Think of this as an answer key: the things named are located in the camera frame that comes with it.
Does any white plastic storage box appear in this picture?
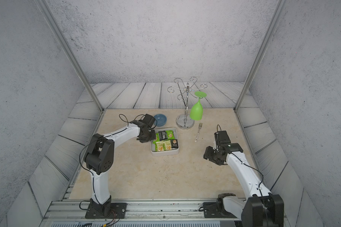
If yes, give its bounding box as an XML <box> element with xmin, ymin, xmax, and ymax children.
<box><xmin>151</xmin><ymin>128</ymin><xmax>180</xmax><ymax>157</ymax></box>

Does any black cookie packet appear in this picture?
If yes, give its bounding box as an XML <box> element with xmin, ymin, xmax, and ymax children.
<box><xmin>158</xmin><ymin>131</ymin><xmax>168</xmax><ymax>141</ymax></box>
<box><xmin>170</xmin><ymin>139</ymin><xmax>179</xmax><ymax>149</ymax></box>

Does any green cookie packet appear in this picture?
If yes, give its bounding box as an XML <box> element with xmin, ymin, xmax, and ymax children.
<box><xmin>166</xmin><ymin>130</ymin><xmax>175</xmax><ymax>140</ymax></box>
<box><xmin>153</xmin><ymin>132</ymin><xmax>160</xmax><ymax>144</ymax></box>

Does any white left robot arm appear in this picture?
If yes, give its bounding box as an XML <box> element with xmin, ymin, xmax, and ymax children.
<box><xmin>83</xmin><ymin>114</ymin><xmax>156</xmax><ymax>216</ymax></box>

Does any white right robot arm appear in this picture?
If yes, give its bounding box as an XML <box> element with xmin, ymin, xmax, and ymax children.
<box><xmin>199</xmin><ymin>131</ymin><xmax>284</xmax><ymax>227</ymax></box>

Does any green cookie packet in box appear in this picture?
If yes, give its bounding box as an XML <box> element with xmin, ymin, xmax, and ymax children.
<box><xmin>153</xmin><ymin>132</ymin><xmax>160</xmax><ymax>144</ymax></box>

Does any blue ceramic bowl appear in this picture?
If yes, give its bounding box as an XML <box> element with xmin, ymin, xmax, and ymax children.
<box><xmin>154</xmin><ymin>114</ymin><xmax>167</xmax><ymax>127</ymax></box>

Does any pale yellow cookie packet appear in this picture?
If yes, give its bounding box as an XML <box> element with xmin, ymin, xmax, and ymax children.
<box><xmin>163</xmin><ymin>140</ymin><xmax>172</xmax><ymax>150</ymax></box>

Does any silver fork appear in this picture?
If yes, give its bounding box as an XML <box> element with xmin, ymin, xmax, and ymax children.
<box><xmin>195</xmin><ymin>123</ymin><xmax>203</xmax><ymax>142</ymax></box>

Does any chrome wine glass rack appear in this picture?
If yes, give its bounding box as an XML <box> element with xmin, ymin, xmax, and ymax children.
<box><xmin>167</xmin><ymin>77</ymin><xmax>207</xmax><ymax>129</ymax></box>

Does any green plastic wine glass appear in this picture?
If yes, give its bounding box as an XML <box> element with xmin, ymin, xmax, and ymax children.
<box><xmin>190</xmin><ymin>91</ymin><xmax>207</xmax><ymax>121</ymax></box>

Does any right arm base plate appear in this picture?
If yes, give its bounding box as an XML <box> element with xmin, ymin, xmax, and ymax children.
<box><xmin>198</xmin><ymin>202</ymin><xmax>236</xmax><ymax>218</ymax></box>

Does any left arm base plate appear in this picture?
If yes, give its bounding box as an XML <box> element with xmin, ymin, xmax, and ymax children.
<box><xmin>85</xmin><ymin>202</ymin><xmax>127</xmax><ymax>219</ymax></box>

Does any aluminium frame rail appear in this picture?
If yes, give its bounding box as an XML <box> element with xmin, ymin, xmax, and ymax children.
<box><xmin>40</xmin><ymin>198</ymin><xmax>240</xmax><ymax>227</ymax></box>

